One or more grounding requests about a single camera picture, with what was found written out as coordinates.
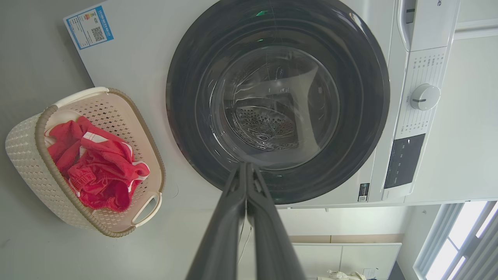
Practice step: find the white front-load washing machine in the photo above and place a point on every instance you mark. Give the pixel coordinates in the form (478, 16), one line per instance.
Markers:
(140, 58)

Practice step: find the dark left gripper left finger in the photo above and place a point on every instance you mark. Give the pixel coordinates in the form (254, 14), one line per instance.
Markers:
(221, 241)

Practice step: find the white low cabinet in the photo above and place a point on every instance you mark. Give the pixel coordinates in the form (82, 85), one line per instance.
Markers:
(350, 256)

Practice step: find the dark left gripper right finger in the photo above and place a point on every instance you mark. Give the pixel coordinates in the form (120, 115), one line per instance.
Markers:
(272, 249)

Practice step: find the window with white frame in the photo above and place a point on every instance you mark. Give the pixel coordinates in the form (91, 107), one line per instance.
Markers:
(459, 241)

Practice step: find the cream perforated plastic laundry basket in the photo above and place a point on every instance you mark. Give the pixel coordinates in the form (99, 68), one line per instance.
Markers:
(27, 163)

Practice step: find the white washer dial knob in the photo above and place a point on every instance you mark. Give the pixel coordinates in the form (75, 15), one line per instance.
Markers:
(425, 97)

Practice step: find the blue energy label sticker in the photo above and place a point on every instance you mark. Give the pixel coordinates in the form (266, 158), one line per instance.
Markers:
(89, 27)

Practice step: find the red and white garment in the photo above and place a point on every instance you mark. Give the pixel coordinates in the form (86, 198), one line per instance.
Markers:
(101, 171)

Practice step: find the small black QR sticker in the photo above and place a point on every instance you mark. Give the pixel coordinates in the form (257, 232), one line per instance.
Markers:
(363, 192)

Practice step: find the black round glass washer door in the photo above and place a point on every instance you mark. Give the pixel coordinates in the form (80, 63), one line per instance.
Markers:
(186, 116)

